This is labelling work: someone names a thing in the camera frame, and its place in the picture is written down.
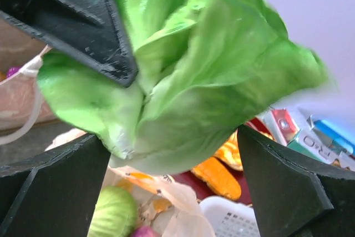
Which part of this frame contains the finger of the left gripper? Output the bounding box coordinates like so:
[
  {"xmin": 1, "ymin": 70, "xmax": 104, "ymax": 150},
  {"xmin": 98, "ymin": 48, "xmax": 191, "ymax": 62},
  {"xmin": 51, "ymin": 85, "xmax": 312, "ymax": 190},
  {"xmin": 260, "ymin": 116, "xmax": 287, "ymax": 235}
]
[{"xmin": 1, "ymin": 0, "xmax": 138, "ymax": 87}]

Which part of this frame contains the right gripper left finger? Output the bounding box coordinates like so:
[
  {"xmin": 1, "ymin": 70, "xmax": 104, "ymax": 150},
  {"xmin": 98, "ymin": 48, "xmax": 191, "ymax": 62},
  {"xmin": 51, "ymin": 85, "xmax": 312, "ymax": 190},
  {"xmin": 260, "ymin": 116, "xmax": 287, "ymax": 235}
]
[{"xmin": 1, "ymin": 134, "xmax": 110, "ymax": 237}]

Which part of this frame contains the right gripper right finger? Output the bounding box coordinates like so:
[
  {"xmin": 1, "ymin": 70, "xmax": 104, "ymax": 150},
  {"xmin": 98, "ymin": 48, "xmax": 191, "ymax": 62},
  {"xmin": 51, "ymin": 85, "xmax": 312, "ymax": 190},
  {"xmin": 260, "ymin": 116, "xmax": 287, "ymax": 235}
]
[{"xmin": 237, "ymin": 125, "xmax": 354, "ymax": 236}]

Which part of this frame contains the green napa cabbage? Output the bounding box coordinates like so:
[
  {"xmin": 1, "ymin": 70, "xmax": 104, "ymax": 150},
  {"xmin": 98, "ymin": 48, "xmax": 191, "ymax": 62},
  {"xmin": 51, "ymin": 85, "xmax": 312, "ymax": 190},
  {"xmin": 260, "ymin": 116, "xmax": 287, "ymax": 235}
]
[{"xmin": 37, "ymin": 0, "xmax": 328, "ymax": 175}]

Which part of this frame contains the purple onion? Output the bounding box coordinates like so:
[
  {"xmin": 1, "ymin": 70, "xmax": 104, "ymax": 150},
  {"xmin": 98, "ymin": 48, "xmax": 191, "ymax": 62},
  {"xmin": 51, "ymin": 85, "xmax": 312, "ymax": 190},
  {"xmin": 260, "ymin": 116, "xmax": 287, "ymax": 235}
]
[{"xmin": 130, "ymin": 226, "xmax": 160, "ymax": 237}]

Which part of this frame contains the brown paper grocery bag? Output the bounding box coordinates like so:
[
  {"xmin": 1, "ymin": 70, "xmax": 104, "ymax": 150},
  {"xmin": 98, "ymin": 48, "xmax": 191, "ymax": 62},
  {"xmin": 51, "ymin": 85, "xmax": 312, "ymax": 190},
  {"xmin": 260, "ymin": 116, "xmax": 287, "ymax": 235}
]
[{"xmin": 1, "ymin": 20, "xmax": 55, "ymax": 145}]

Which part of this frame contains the red round plate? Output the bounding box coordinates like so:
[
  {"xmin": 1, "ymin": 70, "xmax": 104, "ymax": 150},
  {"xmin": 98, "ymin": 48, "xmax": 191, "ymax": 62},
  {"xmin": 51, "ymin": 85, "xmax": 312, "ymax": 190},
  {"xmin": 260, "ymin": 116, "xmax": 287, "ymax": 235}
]
[{"xmin": 173, "ymin": 132, "xmax": 252, "ymax": 206}]

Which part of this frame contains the green round cabbage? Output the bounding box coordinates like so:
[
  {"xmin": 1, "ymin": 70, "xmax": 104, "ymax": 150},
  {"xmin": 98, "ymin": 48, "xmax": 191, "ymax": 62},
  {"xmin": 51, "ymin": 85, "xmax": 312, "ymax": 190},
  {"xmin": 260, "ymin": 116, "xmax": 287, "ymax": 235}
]
[{"xmin": 88, "ymin": 186, "xmax": 138, "ymax": 237}]

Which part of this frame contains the orange plastic grocery bag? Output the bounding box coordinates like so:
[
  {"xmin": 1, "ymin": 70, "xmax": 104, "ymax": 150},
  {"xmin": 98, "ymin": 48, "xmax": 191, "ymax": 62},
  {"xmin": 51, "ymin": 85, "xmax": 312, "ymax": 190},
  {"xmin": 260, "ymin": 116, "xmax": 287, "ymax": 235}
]
[{"xmin": 45, "ymin": 128, "xmax": 216, "ymax": 237}]

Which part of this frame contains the blue box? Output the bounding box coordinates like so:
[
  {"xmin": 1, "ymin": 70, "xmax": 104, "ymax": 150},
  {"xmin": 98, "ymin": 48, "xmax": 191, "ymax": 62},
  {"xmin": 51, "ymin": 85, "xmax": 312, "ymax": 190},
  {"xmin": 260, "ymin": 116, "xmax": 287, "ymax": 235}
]
[{"xmin": 306, "ymin": 115, "xmax": 354, "ymax": 157}]

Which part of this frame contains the white plastic basket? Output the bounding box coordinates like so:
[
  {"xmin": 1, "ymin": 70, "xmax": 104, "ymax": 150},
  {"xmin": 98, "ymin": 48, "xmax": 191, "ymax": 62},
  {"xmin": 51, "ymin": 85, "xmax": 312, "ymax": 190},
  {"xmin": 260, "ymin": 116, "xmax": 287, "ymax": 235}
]
[{"xmin": 199, "ymin": 196, "xmax": 260, "ymax": 237}]

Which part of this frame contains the red white box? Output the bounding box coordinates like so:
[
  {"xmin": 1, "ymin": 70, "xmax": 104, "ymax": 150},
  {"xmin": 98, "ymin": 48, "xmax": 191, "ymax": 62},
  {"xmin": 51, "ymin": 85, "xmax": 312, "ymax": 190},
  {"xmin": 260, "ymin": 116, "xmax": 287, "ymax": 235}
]
[{"xmin": 262, "ymin": 109, "xmax": 300, "ymax": 146}]

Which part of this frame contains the orange flat bread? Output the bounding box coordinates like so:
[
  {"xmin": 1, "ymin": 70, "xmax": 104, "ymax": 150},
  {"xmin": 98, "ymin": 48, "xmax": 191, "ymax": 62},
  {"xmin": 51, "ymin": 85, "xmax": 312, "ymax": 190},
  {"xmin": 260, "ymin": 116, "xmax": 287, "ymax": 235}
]
[{"xmin": 191, "ymin": 157, "xmax": 242, "ymax": 201}]

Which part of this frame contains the teal cat picture box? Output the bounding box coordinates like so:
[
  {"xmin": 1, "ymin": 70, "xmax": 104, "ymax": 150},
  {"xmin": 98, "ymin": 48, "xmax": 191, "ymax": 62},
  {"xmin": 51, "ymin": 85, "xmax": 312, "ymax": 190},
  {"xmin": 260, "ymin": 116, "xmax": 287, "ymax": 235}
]
[{"xmin": 287, "ymin": 129, "xmax": 354, "ymax": 171}]

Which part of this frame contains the braided yellow bread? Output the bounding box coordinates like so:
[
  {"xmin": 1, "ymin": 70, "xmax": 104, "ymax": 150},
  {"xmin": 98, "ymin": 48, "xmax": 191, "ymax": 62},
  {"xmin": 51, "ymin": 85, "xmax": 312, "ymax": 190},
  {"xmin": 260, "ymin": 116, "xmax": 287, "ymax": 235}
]
[{"xmin": 213, "ymin": 130, "xmax": 274, "ymax": 172}]

